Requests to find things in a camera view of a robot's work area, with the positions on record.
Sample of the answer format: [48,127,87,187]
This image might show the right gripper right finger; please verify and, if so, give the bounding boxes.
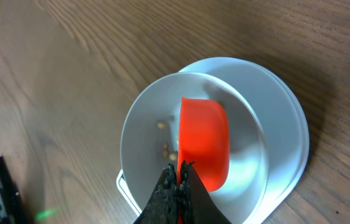
[179,161,231,224]

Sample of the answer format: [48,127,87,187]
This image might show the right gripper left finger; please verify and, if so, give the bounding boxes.
[134,164,179,224]

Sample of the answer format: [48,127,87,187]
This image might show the red measuring scoop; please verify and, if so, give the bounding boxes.
[177,97,229,192]

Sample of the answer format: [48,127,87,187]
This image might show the grey bowl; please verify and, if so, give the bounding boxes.
[120,72,269,223]

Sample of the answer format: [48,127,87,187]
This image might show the soybeans in bowl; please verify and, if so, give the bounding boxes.
[157,120,179,162]

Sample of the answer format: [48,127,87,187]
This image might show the white kitchen scale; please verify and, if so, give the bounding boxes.
[116,57,310,223]

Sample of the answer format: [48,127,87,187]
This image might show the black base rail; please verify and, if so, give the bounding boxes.
[0,156,27,224]

